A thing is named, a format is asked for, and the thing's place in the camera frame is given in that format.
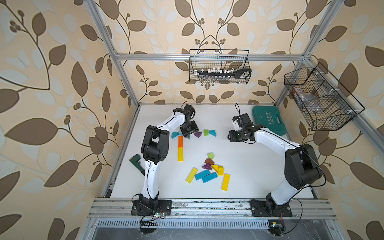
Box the aluminium frame post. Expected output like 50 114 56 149
274 0 346 107

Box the brown wooden block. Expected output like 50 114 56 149
205 158 215 165

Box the green plastic tool case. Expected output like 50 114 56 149
252 106 287 136

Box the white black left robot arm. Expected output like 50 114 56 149
131 104 199 217

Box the plastic bag in basket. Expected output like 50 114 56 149
294 88 325 113

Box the black wire basket back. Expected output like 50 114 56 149
188 49 252 86

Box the black wire basket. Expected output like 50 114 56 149
188 49 252 86
284 62 365 131

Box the dark green pipe wrench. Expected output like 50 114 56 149
130 154 145 176

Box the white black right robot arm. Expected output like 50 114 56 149
228 114 323 216

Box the teal triangular prism block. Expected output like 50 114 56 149
171 132 179 139
209 130 217 137

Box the yellow-green rectangular block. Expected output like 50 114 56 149
186 168 198 184

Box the black wire basket right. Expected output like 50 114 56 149
284 62 365 131

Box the aluminium front rail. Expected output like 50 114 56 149
88 198 337 220

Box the socket set rail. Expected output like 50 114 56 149
192 69 252 80

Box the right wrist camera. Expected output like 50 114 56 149
233 117 241 132

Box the yellow rectangular block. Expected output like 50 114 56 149
178 148 184 162
221 174 231 191

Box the orange rectangular block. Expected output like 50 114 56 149
178 136 184 148

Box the purple triangular prism block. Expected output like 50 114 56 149
194 132 203 138
203 164 212 170

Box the teal rectangular block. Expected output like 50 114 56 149
195 170 211 181
202 173 218 183

